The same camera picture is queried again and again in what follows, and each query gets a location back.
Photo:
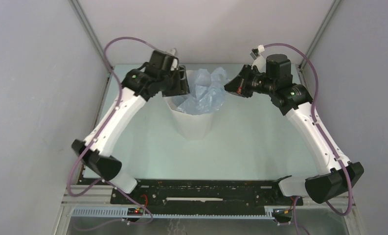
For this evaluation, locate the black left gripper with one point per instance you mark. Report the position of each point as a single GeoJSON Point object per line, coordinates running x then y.
{"type": "Point", "coordinates": [182, 87]}

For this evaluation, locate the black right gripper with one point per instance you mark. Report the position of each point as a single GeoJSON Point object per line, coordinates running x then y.
{"type": "Point", "coordinates": [239, 85]}

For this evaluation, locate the light blue plastic trash bag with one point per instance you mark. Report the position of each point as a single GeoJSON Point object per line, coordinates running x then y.
{"type": "Point", "coordinates": [207, 93]}

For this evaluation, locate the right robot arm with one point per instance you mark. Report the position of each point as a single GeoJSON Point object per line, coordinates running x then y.
{"type": "Point", "coordinates": [336, 174]}

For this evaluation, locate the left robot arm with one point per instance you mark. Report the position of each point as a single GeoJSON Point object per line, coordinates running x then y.
{"type": "Point", "coordinates": [161, 74]}

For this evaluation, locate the white faceted trash bin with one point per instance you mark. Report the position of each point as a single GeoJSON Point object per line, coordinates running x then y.
{"type": "Point", "coordinates": [191, 127]}

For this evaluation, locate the small electronics board with leds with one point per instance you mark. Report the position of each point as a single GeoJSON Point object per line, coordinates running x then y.
{"type": "Point", "coordinates": [135, 211]}

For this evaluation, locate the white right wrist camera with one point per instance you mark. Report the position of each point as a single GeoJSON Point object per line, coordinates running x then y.
{"type": "Point", "coordinates": [258, 56]}

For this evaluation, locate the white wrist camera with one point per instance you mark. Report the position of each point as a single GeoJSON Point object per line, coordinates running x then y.
{"type": "Point", "coordinates": [258, 56]}
{"type": "Point", "coordinates": [171, 60]}

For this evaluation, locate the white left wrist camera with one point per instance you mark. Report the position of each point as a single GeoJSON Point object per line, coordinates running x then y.
{"type": "Point", "coordinates": [171, 60]}

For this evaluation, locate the left aluminium frame post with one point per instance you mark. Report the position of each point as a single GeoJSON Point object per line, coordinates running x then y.
{"type": "Point", "coordinates": [88, 29]}

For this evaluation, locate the aluminium frame post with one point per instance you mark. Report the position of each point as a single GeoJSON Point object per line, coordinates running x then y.
{"type": "Point", "coordinates": [323, 26]}
{"type": "Point", "coordinates": [88, 29]}

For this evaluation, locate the right aluminium frame post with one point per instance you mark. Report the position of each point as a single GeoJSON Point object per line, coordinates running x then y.
{"type": "Point", "coordinates": [323, 26]}

